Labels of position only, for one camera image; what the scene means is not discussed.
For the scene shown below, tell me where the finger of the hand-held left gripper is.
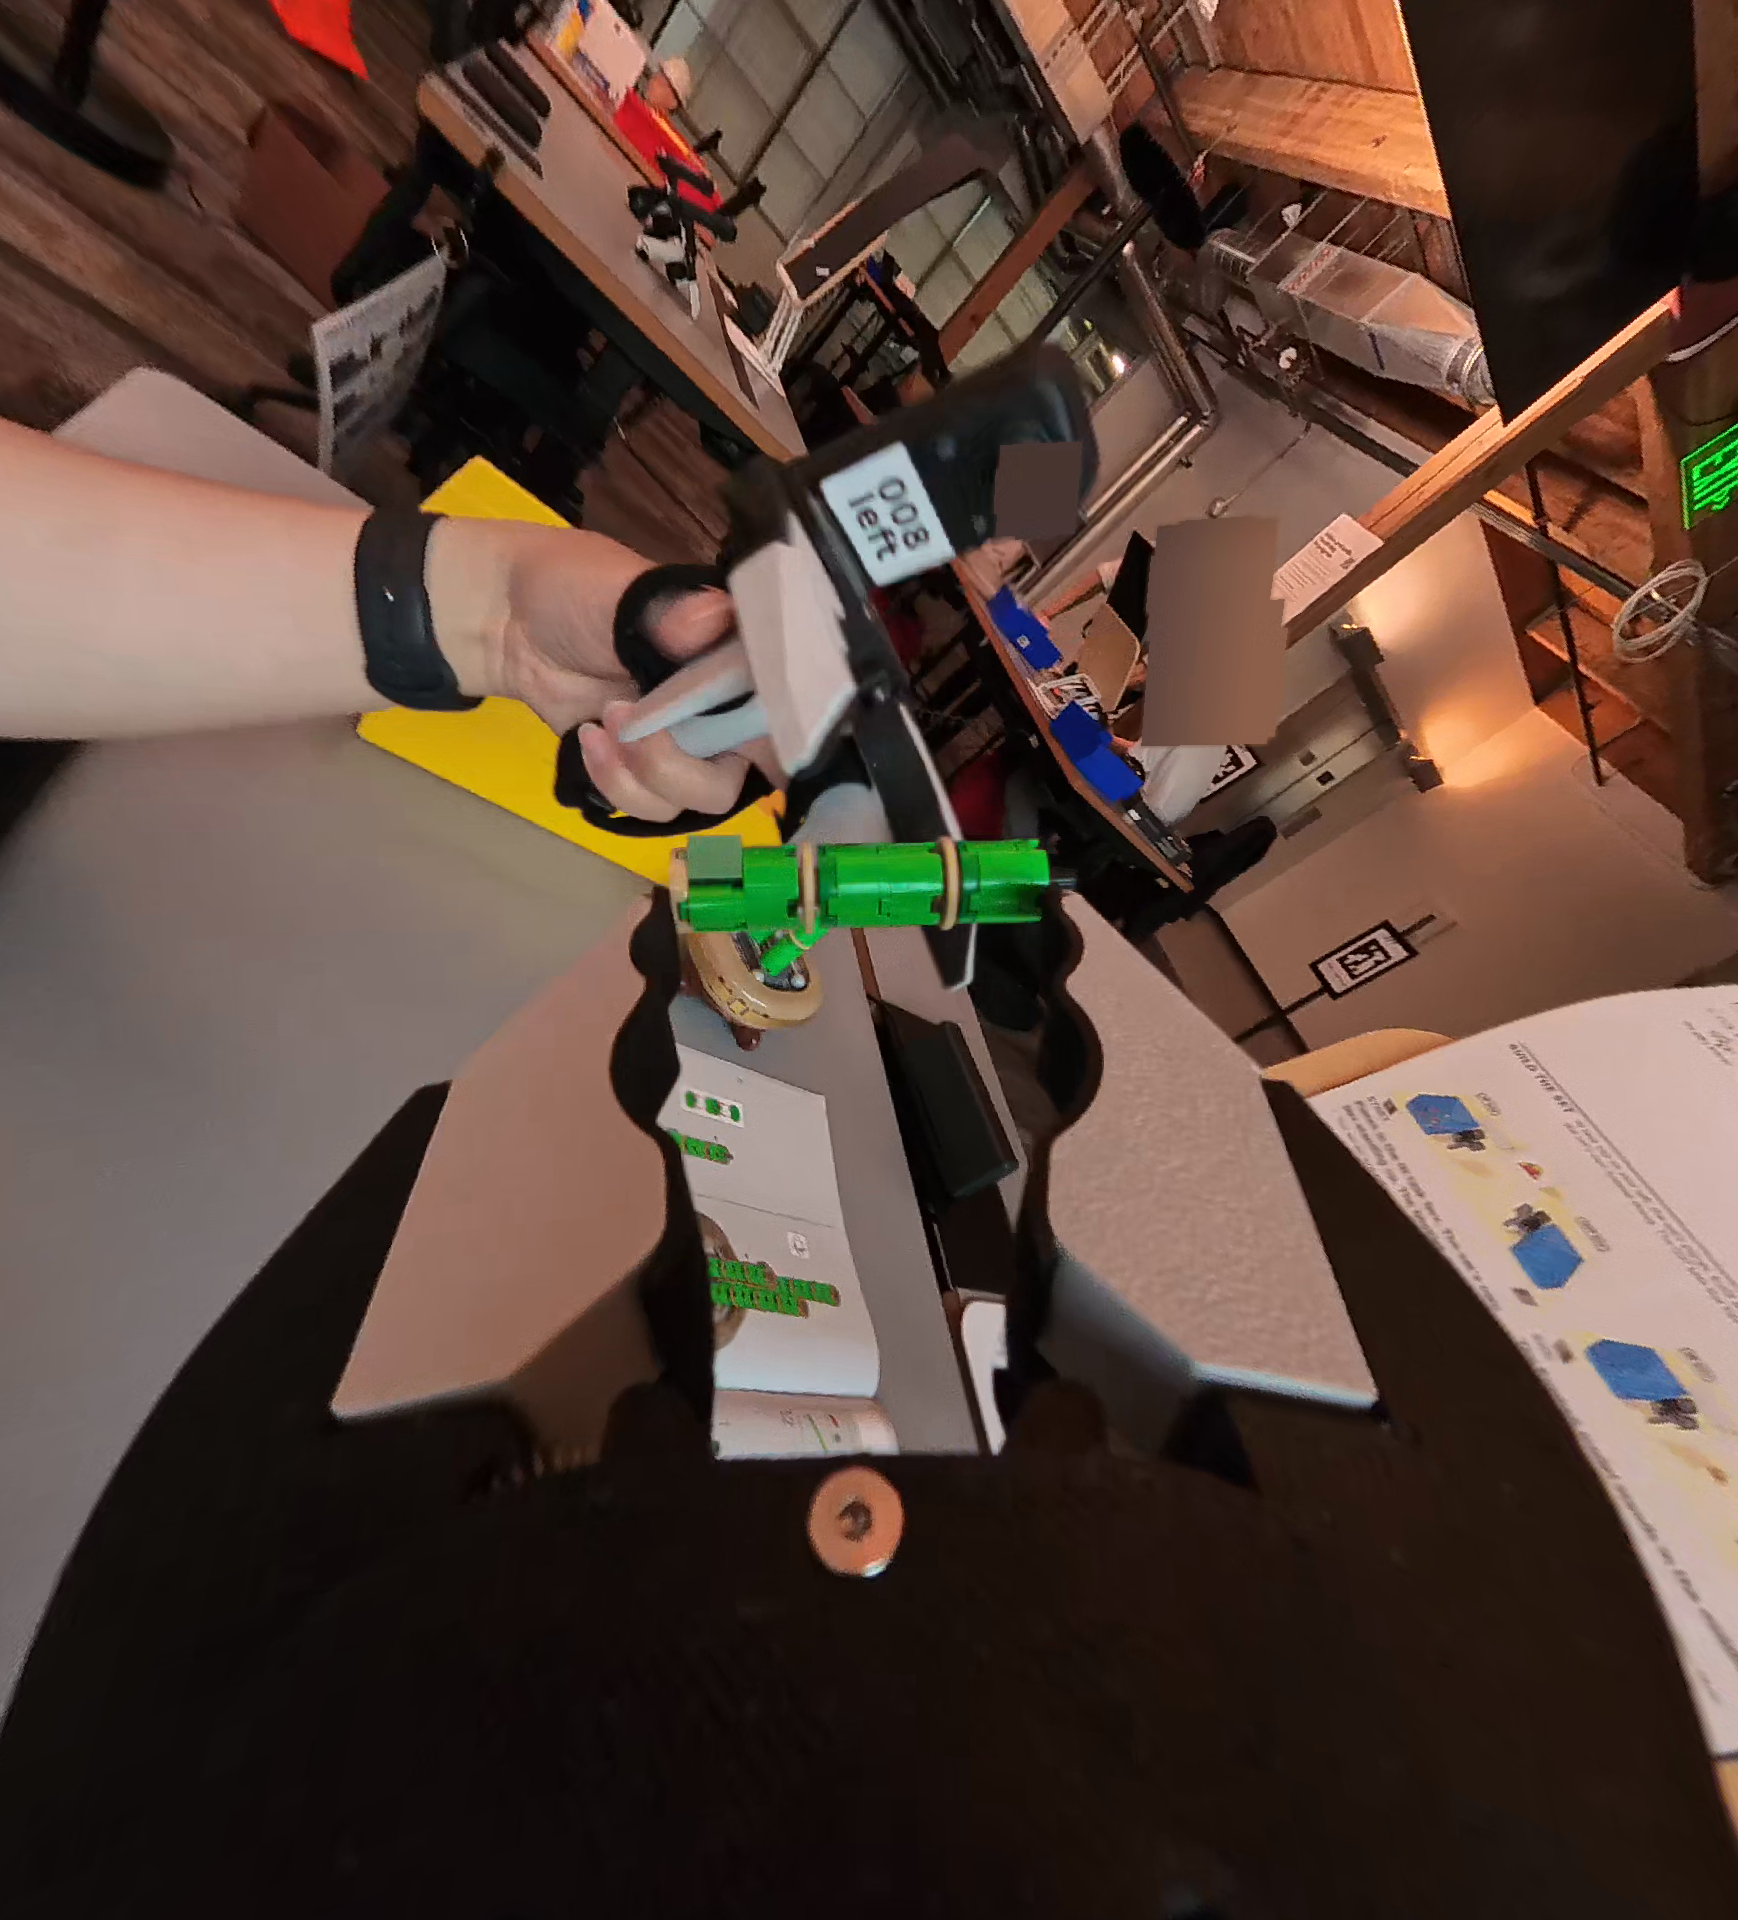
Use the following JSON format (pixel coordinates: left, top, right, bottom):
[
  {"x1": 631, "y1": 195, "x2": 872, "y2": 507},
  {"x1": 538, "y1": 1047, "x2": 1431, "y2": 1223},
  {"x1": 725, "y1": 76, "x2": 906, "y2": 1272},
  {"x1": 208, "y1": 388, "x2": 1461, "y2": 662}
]
[
  {"x1": 735, "y1": 537, "x2": 868, "y2": 783},
  {"x1": 844, "y1": 696, "x2": 986, "y2": 990}
]

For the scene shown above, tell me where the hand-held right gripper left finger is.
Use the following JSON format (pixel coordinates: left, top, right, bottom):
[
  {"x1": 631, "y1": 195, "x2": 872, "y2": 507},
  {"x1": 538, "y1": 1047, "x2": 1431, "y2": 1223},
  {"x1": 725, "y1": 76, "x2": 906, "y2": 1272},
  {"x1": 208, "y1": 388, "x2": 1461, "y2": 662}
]
[{"x1": 332, "y1": 885, "x2": 720, "y2": 1457}]

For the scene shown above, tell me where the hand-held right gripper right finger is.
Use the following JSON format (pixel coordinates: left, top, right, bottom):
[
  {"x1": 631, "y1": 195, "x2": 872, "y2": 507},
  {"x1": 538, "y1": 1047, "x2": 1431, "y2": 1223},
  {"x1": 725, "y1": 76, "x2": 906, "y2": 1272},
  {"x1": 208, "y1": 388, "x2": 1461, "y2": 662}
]
[{"x1": 1013, "y1": 885, "x2": 1382, "y2": 1448}]

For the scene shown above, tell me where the green bamboo stalk brick piece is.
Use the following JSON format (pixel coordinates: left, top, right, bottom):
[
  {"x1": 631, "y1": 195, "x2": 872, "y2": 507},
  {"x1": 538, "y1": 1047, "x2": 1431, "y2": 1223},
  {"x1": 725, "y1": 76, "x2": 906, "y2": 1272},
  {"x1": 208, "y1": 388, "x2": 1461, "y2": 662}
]
[{"x1": 667, "y1": 839, "x2": 1060, "y2": 940}]

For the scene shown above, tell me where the bamboo brick model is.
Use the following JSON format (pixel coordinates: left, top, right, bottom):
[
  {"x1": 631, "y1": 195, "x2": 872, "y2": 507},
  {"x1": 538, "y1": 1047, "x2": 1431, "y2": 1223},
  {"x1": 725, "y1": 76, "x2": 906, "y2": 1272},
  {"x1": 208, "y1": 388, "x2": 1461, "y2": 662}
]
[{"x1": 679, "y1": 920, "x2": 826, "y2": 1055}]

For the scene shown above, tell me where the yellow plastic bin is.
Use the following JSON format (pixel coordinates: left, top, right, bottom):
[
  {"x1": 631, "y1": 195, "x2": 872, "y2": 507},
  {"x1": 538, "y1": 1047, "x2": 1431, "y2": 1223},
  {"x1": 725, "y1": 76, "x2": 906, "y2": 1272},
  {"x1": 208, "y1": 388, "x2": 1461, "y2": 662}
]
[{"x1": 358, "y1": 453, "x2": 785, "y2": 885}]

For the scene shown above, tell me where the person's left forearm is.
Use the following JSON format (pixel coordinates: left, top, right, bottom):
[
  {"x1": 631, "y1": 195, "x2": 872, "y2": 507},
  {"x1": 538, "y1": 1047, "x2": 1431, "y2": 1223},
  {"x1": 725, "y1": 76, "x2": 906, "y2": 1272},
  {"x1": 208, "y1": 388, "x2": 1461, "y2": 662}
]
[{"x1": 0, "y1": 386, "x2": 373, "y2": 736}]

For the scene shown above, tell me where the grey desk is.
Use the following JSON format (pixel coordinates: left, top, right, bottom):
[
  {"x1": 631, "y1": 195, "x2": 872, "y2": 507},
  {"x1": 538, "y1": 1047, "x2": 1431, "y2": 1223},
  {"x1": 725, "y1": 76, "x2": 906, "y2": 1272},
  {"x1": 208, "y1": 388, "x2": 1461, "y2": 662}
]
[{"x1": 0, "y1": 368, "x2": 1028, "y2": 1788}]

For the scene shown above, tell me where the person's left hand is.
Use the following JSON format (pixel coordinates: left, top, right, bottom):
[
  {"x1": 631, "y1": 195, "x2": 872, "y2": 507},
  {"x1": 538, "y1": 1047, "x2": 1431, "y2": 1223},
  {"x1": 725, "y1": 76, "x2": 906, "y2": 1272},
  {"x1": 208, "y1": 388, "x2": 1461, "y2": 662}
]
[{"x1": 430, "y1": 521, "x2": 779, "y2": 827}]

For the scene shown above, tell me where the open instruction booklet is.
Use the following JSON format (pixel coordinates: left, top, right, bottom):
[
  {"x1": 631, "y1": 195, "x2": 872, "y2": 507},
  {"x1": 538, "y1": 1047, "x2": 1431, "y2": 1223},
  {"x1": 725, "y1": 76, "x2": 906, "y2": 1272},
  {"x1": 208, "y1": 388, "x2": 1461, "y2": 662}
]
[{"x1": 667, "y1": 1045, "x2": 897, "y2": 1457}]

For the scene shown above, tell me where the black power box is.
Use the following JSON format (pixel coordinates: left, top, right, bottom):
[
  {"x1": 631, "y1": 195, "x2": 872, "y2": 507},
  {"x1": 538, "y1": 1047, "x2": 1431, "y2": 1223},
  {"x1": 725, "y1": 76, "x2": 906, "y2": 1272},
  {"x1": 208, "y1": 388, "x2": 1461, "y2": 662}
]
[{"x1": 877, "y1": 1000, "x2": 1022, "y2": 1199}]

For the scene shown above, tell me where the document stand with sheet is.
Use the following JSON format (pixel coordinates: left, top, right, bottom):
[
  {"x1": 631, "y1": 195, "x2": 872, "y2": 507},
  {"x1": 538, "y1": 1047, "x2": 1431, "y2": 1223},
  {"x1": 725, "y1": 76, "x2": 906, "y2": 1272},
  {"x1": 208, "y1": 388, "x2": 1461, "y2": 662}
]
[{"x1": 956, "y1": 982, "x2": 1738, "y2": 1891}]

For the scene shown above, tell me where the black wristband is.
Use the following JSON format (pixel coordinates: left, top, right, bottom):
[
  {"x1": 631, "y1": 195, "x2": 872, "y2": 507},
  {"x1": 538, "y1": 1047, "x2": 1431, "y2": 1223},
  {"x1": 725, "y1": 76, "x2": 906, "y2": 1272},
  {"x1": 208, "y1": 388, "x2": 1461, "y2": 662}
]
[{"x1": 352, "y1": 507, "x2": 487, "y2": 713}]

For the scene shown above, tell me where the grey background table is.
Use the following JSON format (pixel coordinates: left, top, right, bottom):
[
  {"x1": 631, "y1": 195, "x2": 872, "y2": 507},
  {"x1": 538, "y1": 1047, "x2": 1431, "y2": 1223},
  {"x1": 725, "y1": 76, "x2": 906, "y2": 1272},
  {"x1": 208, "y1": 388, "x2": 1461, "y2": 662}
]
[{"x1": 416, "y1": 32, "x2": 812, "y2": 462}]

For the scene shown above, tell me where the black hanging panel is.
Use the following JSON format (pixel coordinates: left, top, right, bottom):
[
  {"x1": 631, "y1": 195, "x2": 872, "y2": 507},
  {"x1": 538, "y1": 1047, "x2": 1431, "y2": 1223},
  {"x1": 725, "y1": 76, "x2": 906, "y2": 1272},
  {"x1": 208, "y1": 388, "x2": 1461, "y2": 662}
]
[{"x1": 1397, "y1": 0, "x2": 1699, "y2": 423}]

